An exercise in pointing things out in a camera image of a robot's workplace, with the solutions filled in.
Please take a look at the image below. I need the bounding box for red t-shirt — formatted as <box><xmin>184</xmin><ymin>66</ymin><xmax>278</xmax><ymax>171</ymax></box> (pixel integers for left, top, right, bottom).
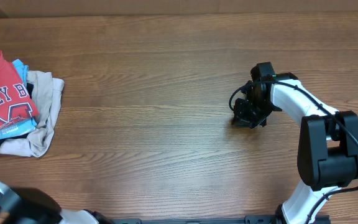
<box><xmin>0</xmin><ymin>50</ymin><xmax>39</xmax><ymax>130</ymax></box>

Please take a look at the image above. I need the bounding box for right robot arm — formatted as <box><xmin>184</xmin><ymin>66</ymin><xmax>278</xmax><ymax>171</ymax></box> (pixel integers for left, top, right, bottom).
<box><xmin>229</xmin><ymin>73</ymin><xmax>358</xmax><ymax>223</ymax></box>

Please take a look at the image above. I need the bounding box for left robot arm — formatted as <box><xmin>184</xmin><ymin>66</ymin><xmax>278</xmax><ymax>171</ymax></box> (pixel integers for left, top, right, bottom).
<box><xmin>0</xmin><ymin>182</ymin><xmax>114</xmax><ymax>224</ymax></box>

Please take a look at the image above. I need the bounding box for beige folded garment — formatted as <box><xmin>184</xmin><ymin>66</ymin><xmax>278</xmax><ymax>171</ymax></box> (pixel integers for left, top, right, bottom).
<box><xmin>0</xmin><ymin>71</ymin><xmax>64</xmax><ymax>157</ymax></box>

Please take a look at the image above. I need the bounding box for light blue folded t-shirt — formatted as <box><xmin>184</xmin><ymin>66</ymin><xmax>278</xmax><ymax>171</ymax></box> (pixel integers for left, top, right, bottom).
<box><xmin>0</xmin><ymin>59</ymin><xmax>37</xmax><ymax>139</ymax></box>

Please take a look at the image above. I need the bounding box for dark navy folded garment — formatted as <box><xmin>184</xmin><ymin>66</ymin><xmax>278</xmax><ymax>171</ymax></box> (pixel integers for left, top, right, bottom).
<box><xmin>0</xmin><ymin>82</ymin><xmax>39</xmax><ymax>145</ymax></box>

